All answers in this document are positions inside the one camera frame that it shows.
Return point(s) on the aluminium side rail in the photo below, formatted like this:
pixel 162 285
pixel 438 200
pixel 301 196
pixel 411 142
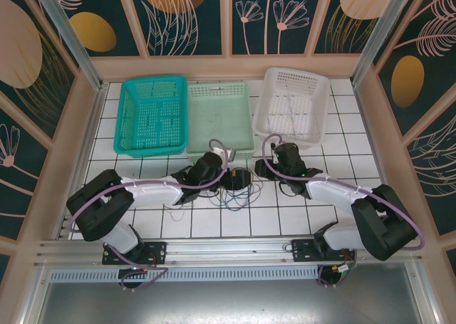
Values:
pixel 81 160

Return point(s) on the white plastic basket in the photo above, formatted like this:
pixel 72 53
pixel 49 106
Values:
pixel 290 103

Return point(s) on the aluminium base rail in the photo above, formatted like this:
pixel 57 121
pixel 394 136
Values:
pixel 228 247

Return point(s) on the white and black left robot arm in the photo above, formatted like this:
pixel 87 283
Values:
pixel 153 196

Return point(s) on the teal plastic basket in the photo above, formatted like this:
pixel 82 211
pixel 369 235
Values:
pixel 151 117

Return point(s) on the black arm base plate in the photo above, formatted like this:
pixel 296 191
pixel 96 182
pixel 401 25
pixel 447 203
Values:
pixel 303 251
pixel 156 253

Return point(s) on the grey metal panel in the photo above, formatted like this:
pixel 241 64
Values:
pixel 228 302

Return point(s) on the aluminium corner post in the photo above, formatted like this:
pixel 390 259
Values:
pixel 71 35
pixel 378 35

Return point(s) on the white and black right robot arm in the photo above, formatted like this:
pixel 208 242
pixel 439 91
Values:
pixel 335 196

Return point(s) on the light green plastic basket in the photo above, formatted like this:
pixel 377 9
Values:
pixel 221 139

